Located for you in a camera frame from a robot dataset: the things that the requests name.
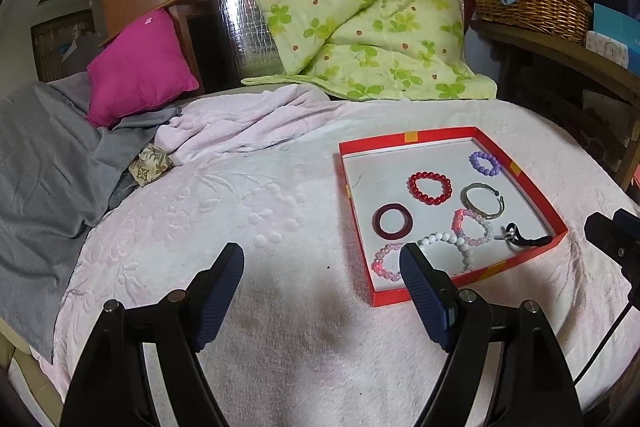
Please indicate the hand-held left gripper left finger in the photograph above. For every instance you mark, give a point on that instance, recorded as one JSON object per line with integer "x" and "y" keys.
{"x": 220, "y": 297}

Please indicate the small patterned cloth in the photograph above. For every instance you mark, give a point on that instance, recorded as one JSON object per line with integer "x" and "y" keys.
{"x": 150, "y": 164}

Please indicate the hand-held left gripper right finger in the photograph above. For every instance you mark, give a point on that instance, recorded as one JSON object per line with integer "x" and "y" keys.
{"x": 425, "y": 292}

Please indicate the wicker basket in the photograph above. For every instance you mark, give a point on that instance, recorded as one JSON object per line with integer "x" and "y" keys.
{"x": 540, "y": 2}

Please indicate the wooden side table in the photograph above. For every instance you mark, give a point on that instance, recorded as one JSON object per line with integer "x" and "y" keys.
{"x": 550, "y": 49}

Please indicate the white cardboard box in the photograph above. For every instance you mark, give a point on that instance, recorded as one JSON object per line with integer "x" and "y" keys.
{"x": 607, "y": 49}

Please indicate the blue cardboard box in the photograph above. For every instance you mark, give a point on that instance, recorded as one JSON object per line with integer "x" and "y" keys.
{"x": 620, "y": 32}

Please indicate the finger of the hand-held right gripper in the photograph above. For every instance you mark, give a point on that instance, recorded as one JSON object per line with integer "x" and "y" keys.
{"x": 612, "y": 237}

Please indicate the red cardboard tray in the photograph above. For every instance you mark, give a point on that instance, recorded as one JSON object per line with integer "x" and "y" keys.
{"x": 380, "y": 177}

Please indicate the dark red bangle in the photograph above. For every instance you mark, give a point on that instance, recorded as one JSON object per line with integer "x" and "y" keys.
{"x": 376, "y": 224}

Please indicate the silver open bangle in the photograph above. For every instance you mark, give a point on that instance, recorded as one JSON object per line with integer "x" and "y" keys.
{"x": 464, "y": 199}

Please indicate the brown woven panel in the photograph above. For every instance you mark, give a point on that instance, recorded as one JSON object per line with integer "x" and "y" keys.
{"x": 55, "y": 52}

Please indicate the green floral quilt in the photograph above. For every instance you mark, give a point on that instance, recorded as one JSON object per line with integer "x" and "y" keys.
{"x": 350, "y": 7}

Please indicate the grey blanket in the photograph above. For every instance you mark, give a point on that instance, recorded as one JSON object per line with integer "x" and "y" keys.
{"x": 45, "y": 182}

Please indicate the magenta pillow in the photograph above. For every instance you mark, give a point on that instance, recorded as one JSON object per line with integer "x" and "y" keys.
{"x": 140, "y": 67}

